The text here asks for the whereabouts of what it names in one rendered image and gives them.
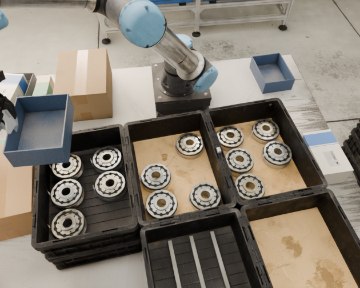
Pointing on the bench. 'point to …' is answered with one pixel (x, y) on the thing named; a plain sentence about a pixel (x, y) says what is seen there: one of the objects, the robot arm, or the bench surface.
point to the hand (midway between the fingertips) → (12, 126)
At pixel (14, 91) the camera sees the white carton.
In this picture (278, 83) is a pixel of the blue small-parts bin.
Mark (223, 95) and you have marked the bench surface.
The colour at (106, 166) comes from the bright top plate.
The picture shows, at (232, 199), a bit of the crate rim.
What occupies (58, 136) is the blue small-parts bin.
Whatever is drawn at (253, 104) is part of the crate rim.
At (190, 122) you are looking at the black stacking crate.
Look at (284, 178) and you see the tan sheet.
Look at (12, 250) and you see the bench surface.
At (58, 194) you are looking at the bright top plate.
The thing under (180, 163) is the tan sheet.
